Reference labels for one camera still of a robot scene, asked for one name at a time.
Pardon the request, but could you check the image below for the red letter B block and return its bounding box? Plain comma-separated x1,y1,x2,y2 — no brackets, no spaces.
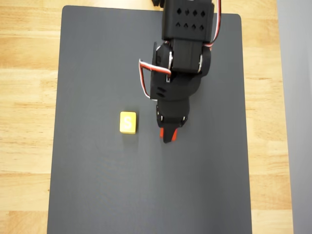
159,127,179,142

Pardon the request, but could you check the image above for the yellow letter S block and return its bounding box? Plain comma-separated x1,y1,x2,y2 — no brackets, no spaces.
119,111,137,135

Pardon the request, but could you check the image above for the dark grey rubber mat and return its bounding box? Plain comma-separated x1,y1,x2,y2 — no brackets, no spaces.
47,5,253,234

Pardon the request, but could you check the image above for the red white black servo cable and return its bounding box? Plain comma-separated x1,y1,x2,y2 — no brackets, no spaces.
203,0,222,51
138,58,173,99

